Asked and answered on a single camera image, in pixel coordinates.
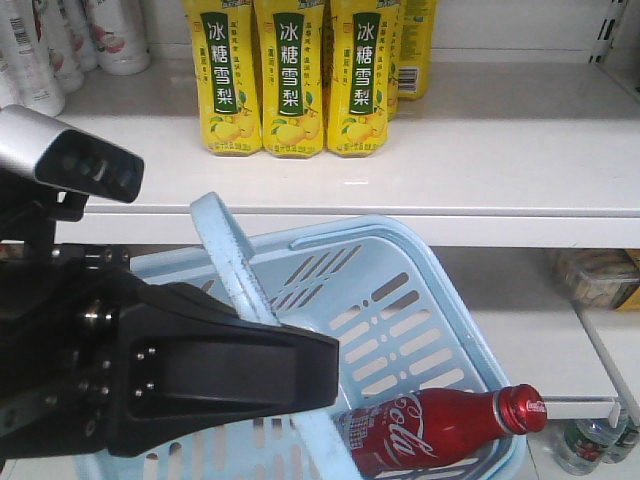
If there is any white metal shelving unit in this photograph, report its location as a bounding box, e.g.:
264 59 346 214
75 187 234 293
0 0 640 480

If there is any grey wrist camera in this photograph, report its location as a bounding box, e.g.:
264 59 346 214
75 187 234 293
1 104 144 203

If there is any yellow pear drink bottle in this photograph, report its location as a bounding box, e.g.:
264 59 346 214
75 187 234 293
326 1 401 157
254 1 325 158
182 0 263 156

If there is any yellow pear drink bottle right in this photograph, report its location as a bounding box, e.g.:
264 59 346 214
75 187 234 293
326 1 401 157

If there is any light blue plastic basket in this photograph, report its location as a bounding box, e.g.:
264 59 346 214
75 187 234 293
74 194 508 479

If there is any yellow pear drink bottle middle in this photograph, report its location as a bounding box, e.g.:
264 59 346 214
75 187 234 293
254 1 325 158

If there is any yellow pear drink bottle left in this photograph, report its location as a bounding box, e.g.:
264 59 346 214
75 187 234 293
182 0 263 156

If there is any red coca-cola bottle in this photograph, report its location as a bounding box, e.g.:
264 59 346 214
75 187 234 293
336 384 547 476

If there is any clear plastic snack tub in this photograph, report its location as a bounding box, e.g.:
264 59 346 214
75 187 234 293
549 248 639 311

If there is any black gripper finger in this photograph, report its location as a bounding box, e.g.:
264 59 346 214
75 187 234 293
106 283 339 457

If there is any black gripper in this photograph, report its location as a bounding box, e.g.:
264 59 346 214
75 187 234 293
1 189 132 459

